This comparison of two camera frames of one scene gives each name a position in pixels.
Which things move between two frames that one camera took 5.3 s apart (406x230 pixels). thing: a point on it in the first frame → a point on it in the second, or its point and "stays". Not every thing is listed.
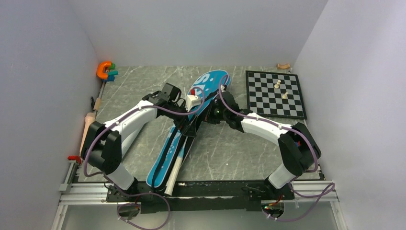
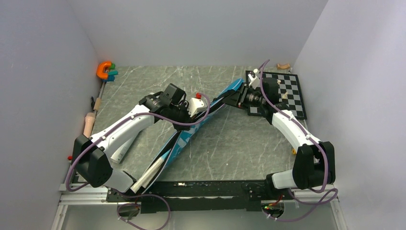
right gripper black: (208, 116) → (238, 98)
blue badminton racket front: (168, 189) → (169, 146)
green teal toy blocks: (111, 73) stays
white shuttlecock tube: (129, 139) stays
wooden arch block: (283, 66) stays
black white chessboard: (275, 94) stays
